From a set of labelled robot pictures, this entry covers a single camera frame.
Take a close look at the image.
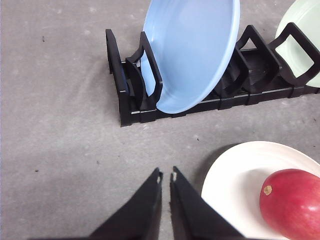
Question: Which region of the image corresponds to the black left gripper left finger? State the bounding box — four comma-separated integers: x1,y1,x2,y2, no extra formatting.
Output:
30,167,164,240

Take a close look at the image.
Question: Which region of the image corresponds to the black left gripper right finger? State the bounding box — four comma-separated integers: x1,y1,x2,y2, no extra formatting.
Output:
169,166,247,240

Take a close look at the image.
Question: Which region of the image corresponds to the white plate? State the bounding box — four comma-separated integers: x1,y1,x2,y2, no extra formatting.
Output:
201,141,320,239

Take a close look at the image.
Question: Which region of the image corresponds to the red pomegranate fruit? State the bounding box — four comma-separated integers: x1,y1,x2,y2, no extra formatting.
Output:
259,168,320,240

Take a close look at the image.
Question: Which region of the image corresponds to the blue plate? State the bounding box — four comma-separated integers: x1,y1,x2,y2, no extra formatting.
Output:
140,0,240,114

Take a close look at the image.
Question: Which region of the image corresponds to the light green plate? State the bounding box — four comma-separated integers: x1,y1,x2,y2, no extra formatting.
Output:
275,0,320,89

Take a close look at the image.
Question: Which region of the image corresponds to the black plastic dish rack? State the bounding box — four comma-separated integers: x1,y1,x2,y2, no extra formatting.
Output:
105,23,320,127

